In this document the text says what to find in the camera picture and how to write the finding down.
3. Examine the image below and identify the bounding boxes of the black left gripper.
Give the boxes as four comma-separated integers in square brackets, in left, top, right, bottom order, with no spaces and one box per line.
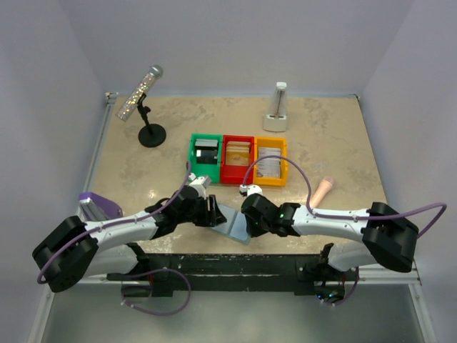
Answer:
[176,194,226,228]

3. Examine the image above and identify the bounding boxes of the teal leather card holder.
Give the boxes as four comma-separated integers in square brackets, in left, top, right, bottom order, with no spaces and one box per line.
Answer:
[209,204,251,245]

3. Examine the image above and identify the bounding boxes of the black VIP card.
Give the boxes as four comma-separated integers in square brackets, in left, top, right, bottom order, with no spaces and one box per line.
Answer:
[196,149,219,164]

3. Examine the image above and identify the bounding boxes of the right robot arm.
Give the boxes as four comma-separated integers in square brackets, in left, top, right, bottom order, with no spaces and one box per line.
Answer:
[241,194,418,280]

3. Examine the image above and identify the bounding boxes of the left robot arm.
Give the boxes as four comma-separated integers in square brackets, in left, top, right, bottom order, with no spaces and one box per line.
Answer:
[32,186,227,293]

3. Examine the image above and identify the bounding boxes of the silver cards stack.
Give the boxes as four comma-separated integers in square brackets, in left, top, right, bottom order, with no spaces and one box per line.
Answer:
[256,146,281,179]

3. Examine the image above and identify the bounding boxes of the green plastic bin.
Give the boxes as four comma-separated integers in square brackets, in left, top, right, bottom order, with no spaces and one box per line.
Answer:
[188,133,222,183]

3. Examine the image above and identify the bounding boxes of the red plastic bin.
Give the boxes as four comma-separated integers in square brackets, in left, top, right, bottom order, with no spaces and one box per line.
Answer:
[220,135,254,184]

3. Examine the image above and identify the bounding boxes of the pink microphone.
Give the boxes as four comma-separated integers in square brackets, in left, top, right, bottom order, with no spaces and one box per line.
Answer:
[310,177,335,208]

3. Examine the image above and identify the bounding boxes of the yellow plastic bin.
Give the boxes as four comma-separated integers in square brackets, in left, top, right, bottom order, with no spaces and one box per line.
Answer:
[253,136,288,187]

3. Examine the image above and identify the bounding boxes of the black microphone stand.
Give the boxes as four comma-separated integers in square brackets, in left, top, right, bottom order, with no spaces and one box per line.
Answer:
[136,94,166,148]

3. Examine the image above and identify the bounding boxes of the white metronome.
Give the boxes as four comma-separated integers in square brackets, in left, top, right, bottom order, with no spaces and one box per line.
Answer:
[263,81,288,132]

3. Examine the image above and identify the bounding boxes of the glitter silver microphone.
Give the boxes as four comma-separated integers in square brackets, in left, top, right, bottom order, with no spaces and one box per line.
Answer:
[116,64,164,121]

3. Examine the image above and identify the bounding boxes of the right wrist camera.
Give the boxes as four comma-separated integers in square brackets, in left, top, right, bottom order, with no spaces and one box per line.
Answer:
[238,184,263,197]

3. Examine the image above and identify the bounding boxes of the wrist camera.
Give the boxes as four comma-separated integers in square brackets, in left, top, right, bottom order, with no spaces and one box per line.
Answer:
[238,184,263,197]
[188,172,211,198]

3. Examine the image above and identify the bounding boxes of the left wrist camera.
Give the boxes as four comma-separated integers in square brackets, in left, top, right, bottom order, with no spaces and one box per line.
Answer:
[188,172,211,198]

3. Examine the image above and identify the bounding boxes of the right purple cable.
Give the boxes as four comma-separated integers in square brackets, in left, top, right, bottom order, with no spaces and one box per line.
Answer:
[241,156,448,240]

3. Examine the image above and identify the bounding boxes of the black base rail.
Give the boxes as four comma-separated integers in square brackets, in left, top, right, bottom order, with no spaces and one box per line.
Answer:
[107,244,358,299]

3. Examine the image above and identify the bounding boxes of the purple bracket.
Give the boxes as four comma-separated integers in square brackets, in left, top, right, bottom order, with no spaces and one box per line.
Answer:
[79,192,123,222]

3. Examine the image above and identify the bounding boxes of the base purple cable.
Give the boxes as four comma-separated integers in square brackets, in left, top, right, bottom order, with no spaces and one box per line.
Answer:
[120,267,191,316]

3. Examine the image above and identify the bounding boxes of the aluminium frame rail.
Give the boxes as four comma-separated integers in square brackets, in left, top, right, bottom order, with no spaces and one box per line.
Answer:
[26,92,119,342]

